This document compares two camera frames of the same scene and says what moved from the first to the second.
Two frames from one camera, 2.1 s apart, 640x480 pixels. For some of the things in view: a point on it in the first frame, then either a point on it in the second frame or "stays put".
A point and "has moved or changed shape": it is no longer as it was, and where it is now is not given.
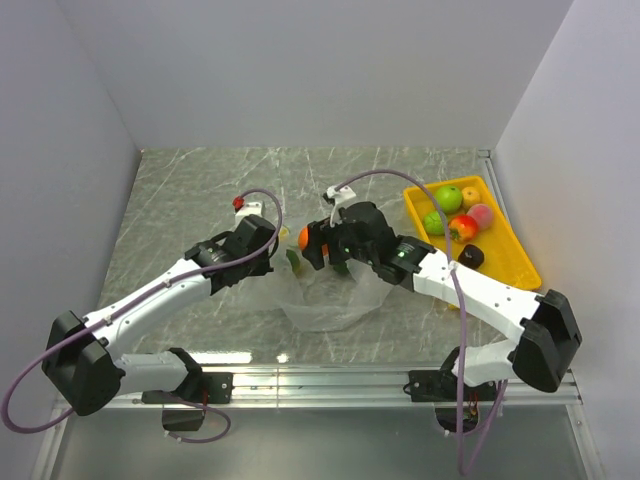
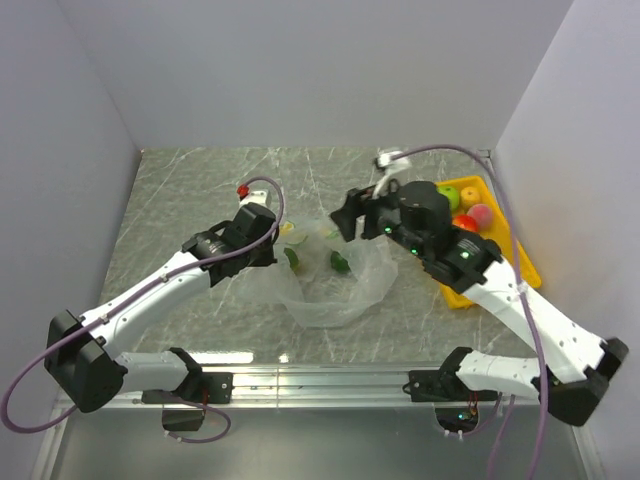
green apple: x=449 y=198 stays put
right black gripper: x=314 y=250 to x=346 y=218
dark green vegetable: x=294 y=261 has moved or changed shape
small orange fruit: x=470 y=196 stays put
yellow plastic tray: x=505 y=260 stays put
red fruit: x=462 y=228 stays put
